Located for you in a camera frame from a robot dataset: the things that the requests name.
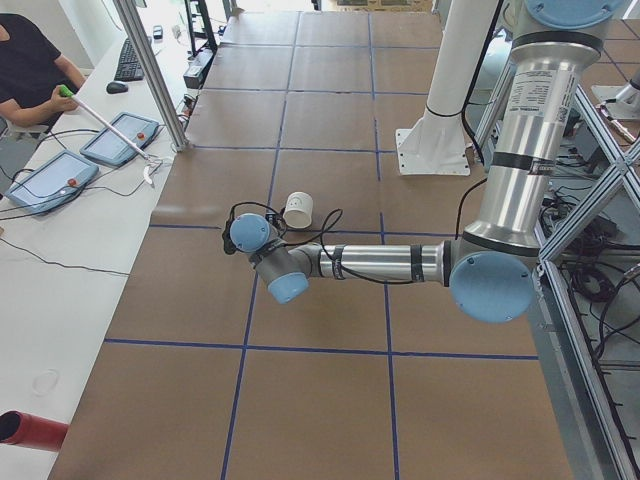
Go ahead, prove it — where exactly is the white mug black handle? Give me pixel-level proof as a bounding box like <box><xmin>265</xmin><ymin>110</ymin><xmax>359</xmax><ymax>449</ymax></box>
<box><xmin>282</xmin><ymin>191</ymin><xmax>314</xmax><ymax>230</ymax></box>

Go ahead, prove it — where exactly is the blue teach pendant near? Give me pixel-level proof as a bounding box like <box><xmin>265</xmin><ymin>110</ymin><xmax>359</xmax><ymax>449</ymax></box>
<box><xmin>5</xmin><ymin>150</ymin><xmax>99</xmax><ymax>215</ymax></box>

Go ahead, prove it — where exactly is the person's hand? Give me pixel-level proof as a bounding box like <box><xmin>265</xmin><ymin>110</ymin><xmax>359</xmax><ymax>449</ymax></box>
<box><xmin>49</xmin><ymin>88</ymin><xmax>77</xmax><ymax>113</ymax></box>

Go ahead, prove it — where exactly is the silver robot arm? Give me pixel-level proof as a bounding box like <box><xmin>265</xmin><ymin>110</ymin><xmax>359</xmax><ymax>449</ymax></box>
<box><xmin>222</xmin><ymin>1</ymin><xmax>618</xmax><ymax>323</ymax></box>

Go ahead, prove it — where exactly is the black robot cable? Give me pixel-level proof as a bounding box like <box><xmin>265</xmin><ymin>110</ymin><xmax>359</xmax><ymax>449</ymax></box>
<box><xmin>219</xmin><ymin>201</ymin><xmax>489</xmax><ymax>286</ymax></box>

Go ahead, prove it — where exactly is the aluminium frame post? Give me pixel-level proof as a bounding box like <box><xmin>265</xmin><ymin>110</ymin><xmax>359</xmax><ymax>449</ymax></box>
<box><xmin>113</xmin><ymin>0</ymin><xmax>189</xmax><ymax>152</ymax></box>

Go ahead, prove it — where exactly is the red cylinder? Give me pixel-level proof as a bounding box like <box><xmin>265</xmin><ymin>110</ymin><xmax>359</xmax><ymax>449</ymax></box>
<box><xmin>1</xmin><ymin>411</ymin><xmax>69</xmax><ymax>452</ymax></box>

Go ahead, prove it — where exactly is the blue teach pendant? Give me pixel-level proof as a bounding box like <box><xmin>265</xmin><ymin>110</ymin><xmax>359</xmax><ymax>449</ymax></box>
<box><xmin>79</xmin><ymin>112</ymin><xmax>161</xmax><ymax>169</ymax></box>
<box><xmin>5</xmin><ymin>150</ymin><xmax>99</xmax><ymax>215</ymax></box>

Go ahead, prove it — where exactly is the reacher grabber stick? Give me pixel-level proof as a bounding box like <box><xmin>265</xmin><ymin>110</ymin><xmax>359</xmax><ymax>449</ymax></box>
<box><xmin>58</xmin><ymin>85</ymin><xmax>163</xmax><ymax>188</ymax></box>

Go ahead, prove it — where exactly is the blue teach pendant far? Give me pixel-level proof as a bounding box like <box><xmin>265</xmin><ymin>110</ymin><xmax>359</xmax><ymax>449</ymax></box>
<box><xmin>79</xmin><ymin>112</ymin><xmax>161</xmax><ymax>169</ymax></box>

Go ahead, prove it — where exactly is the white pedestal column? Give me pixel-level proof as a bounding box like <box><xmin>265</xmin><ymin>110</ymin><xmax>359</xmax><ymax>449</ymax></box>
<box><xmin>396</xmin><ymin>0</ymin><xmax>499</xmax><ymax>176</ymax></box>

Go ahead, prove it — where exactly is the black computer mouse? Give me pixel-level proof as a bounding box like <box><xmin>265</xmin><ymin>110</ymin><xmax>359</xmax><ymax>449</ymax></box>
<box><xmin>105</xmin><ymin>80</ymin><xmax>129</xmax><ymax>94</ymax></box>

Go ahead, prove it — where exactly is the black keyboard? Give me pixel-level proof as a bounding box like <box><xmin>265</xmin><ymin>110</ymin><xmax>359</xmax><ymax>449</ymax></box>
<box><xmin>114</xmin><ymin>38</ymin><xmax>144</xmax><ymax>82</ymax></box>

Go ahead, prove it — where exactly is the person in black shirt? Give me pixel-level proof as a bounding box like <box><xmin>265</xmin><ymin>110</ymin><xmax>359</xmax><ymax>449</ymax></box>
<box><xmin>1</xmin><ymin>13</ymin><xmax>85</xmax><ymax>128</ymax></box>

